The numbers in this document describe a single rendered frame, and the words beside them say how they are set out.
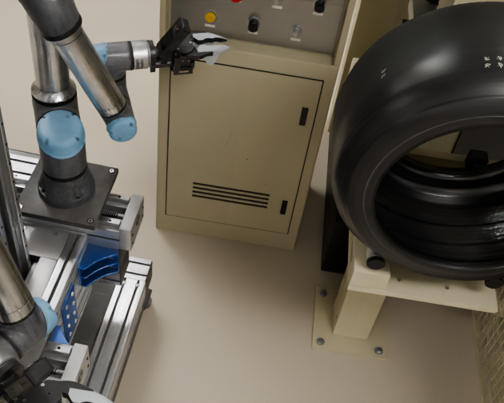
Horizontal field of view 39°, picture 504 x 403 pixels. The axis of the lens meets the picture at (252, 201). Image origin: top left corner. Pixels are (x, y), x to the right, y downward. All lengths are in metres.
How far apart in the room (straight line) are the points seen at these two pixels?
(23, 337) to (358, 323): 1.41
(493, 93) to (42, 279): 1.21
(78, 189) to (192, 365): 0.85
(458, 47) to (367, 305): 1.28
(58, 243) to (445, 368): 1.43
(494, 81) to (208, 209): 1.58
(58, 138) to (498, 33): 1.05
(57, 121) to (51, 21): 0.34
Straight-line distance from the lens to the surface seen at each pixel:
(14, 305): 1.42
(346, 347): 2.62
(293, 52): 2.24
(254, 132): 2.40
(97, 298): 2.41
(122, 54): 1.88
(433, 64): 1.37
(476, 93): 1.33
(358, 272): 1.73
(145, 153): 3.13
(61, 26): 1.64
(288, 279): 2.75
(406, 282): 1.82
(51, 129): 1.86
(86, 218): 1.95
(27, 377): 1.21
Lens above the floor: 2.21
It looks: 48 degrees down
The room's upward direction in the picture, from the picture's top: 10 degrees clockwise
